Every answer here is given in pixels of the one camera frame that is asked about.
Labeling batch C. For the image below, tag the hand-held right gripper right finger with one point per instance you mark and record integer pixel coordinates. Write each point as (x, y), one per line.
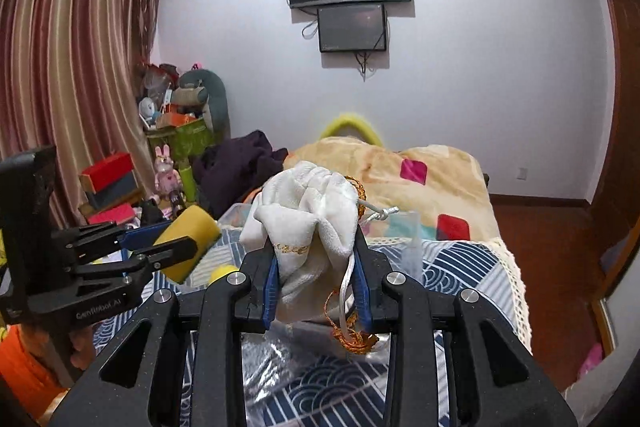
(362, 292)

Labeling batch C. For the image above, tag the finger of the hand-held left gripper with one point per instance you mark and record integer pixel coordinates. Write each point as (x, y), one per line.
(170, 252)
(142, 234)

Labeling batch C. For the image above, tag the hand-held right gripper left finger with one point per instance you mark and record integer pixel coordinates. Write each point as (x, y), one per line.
(270, 287)

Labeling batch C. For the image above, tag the yellow sponge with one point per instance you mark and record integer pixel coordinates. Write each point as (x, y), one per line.
(192, 222)

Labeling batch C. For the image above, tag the clear plastic storage box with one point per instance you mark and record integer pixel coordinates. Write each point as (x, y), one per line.
(400, 239)

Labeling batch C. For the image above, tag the grey box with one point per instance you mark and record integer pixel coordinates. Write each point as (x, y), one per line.
(115, 194)

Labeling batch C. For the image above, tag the pink rabbit toy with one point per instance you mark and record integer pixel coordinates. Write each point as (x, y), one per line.
(167, 172)

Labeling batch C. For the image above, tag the clear plastic bag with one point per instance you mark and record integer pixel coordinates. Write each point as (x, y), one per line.
(280, 357)

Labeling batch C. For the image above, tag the red box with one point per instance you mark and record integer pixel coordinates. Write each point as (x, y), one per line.
(107, 169)

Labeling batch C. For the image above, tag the blue patterned bed sheet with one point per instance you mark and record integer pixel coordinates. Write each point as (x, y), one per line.
(465, 272)

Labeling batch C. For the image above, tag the green box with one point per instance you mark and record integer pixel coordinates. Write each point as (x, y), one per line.
(192, 139)

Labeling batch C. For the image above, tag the dark purple garment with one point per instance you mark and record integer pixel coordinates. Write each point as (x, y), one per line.
(240, 167)

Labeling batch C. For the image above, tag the beige blanket with coloured squares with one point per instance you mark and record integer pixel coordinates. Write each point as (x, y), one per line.
(450, 192)

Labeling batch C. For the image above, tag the grey green plush toy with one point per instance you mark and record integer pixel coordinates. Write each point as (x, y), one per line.
(210, 102)

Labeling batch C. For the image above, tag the striped pink curtain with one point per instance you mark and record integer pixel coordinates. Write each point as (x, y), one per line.
(70, 57)

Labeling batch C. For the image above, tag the pink cloth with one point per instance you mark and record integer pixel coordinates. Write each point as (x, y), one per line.
(592, 362)

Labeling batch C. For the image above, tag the brown wooden wardrobe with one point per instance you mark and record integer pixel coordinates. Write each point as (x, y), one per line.
(620, 107)

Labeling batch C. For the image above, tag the wall socket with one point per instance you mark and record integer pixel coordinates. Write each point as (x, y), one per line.
(523, 173)

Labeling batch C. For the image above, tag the small black wall monitor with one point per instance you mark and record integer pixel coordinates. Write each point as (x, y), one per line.
(352, 27)

